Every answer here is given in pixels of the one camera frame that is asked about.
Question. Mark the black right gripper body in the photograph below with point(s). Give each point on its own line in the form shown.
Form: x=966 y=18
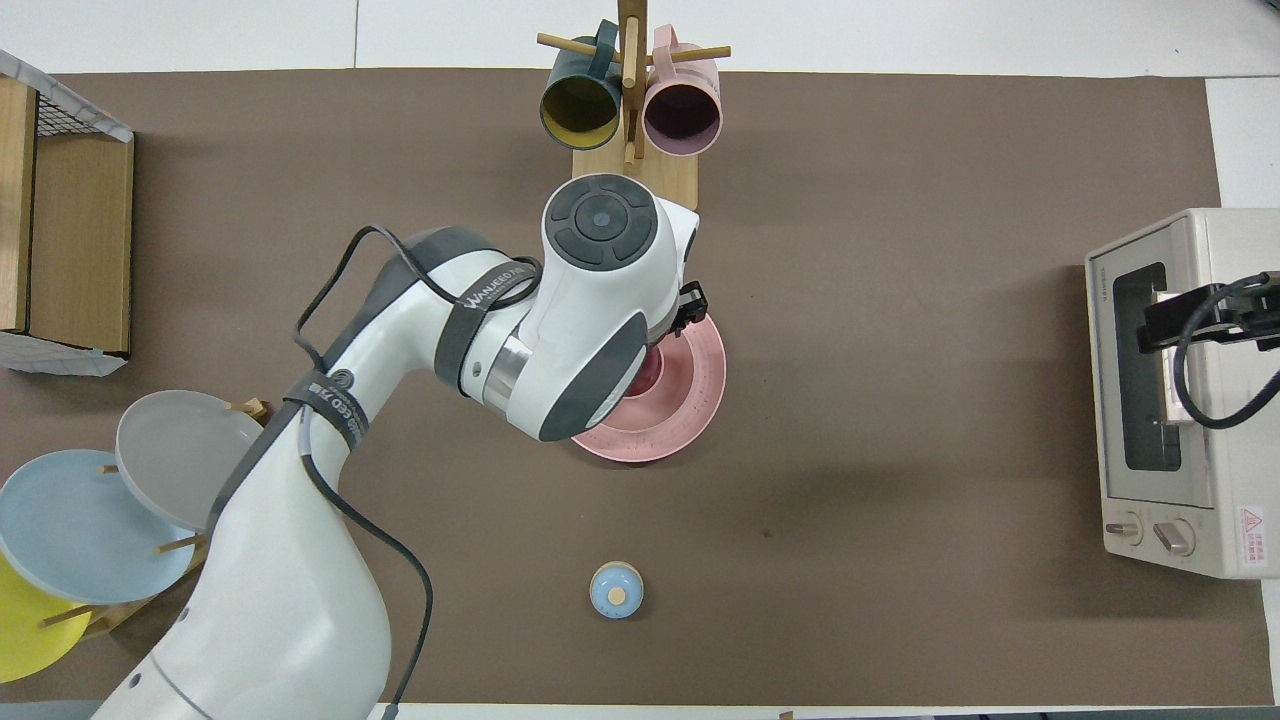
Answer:
x=1240 y=310

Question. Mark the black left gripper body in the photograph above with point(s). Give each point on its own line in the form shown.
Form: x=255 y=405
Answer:
x=690 y=308

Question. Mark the pink bowl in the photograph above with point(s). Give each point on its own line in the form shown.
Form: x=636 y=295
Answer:
x=682 y=385

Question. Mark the pink cup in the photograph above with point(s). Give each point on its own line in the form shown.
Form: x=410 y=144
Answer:
x=648 y=375

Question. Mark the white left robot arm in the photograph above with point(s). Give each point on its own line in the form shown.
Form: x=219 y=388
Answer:
x=290 y=600

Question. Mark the white toaster oven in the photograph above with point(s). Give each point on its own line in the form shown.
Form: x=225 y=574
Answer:
x=1190 y=450

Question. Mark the pink plate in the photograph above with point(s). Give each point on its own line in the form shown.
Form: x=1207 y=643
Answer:
x=650 y=440

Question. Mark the wooden mug tree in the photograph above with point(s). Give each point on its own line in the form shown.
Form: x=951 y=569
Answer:
x=635 y=165

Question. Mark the pink mug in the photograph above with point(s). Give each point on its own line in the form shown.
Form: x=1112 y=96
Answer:
x=682 y=115

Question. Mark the brown table mat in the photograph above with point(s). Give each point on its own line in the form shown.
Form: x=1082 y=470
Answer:
x=900 y=300

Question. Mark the dark teal mug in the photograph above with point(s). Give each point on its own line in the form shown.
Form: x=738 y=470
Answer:
x=580 y=110

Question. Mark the grey plate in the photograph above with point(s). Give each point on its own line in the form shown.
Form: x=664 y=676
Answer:
x=170 y=450

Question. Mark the wooden plate rack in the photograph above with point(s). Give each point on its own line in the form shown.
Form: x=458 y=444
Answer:
x=180 y=545

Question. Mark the light blue plate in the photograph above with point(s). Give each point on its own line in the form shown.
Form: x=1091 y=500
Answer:
x=70 y=520

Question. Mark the yellow plate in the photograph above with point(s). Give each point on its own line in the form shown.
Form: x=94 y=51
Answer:
x=30 y=630

